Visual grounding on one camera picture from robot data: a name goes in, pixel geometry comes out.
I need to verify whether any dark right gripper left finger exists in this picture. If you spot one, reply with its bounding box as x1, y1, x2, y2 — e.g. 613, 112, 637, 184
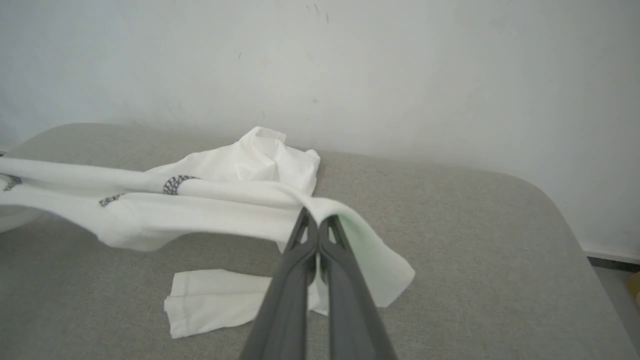
240, 209, 320, 360

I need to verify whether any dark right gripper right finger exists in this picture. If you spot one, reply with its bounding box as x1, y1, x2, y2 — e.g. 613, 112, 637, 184
319, 214, 398, 360

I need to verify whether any white garment with brown label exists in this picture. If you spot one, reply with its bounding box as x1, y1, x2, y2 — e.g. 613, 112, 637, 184
0, 126, 416, 340

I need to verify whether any grey-green fabric sofa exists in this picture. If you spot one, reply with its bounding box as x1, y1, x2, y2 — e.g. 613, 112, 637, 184
0, 122, 640, 360

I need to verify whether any dark baseboard strip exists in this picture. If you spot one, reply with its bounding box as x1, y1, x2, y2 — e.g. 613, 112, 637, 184
587, 256, 640, 274

